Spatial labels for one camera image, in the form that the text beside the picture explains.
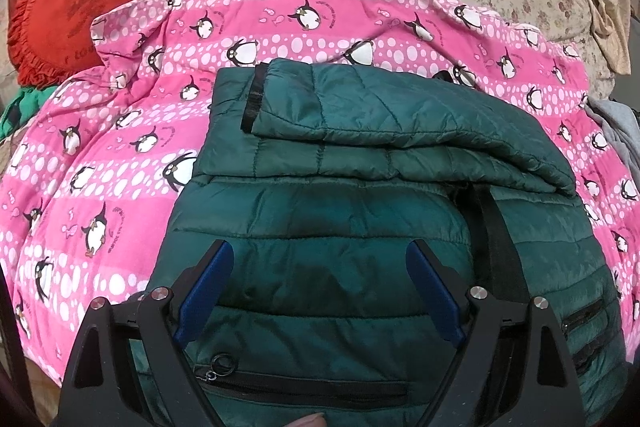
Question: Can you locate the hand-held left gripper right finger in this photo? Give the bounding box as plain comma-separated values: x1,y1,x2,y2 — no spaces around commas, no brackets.
406,239,586,427

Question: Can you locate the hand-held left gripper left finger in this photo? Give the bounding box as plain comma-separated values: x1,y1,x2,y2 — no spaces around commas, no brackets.
60,239,236,427

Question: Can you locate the green puffer jacket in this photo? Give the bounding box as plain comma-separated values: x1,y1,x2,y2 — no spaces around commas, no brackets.
127,58,631,427

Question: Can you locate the person's left hand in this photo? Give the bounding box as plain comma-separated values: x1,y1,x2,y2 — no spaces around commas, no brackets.
290,412,328,427

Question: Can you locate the pink penguin print blanket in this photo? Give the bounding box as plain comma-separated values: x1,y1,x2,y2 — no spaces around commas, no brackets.
0,0,640,373

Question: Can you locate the grey cloth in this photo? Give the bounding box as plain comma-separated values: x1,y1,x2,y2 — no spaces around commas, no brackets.
585,99,640,172

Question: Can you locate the green cloth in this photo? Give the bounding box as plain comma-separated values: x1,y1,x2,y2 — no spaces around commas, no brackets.
0,86,57,138

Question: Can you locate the red ruffled pillow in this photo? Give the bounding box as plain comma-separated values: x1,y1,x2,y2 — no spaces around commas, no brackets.
7,0,201,88

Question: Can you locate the beige cloth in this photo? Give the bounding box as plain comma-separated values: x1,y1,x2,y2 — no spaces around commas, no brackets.
545,0,632,75

